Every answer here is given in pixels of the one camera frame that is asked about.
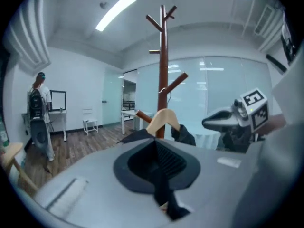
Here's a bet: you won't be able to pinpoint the black framed mirror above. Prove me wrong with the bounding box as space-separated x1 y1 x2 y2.
49 90 67 111

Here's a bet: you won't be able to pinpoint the person's black printed t-shirt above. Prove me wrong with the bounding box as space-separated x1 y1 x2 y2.
280 8 300 67

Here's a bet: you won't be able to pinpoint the rectangular ceiling light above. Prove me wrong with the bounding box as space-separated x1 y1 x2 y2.
95 0 138 32

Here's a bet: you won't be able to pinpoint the brown wooden coat rack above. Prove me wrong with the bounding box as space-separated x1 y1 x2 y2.
135 5 190 139

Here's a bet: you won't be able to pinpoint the white chair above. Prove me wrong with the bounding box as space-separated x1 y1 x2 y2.
82 108 99 136

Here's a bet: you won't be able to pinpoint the white ceiling pipes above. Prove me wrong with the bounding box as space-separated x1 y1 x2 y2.
7 0 52 74

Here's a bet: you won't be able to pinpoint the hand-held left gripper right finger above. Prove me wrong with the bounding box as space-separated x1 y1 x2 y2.
156 138 260 228

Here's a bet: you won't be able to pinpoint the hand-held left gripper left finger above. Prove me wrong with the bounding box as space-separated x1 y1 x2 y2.
33 138 172 228

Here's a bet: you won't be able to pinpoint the white desk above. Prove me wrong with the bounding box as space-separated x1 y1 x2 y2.
21 109 68 142

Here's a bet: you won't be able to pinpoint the white table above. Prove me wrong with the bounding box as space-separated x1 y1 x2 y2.
120 110 155 136

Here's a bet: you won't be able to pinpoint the person's right forearm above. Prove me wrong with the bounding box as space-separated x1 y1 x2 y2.
256 114 288 137

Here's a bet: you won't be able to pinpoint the frosted glass partition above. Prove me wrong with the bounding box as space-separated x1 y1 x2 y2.
136 56 273 140

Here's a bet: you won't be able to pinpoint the white ceiling air vent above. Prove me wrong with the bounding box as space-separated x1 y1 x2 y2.
253 5 275 37

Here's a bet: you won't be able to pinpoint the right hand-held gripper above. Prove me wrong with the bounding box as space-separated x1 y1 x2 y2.
201 87 270 134

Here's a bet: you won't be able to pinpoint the light wooden clothes hanger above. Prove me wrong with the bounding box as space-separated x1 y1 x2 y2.
145 87 181 138

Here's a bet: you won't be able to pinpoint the black garment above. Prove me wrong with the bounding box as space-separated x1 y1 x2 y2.
116 124 252 220

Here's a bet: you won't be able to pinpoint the light wooden table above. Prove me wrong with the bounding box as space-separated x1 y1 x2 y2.
0 142 39 197

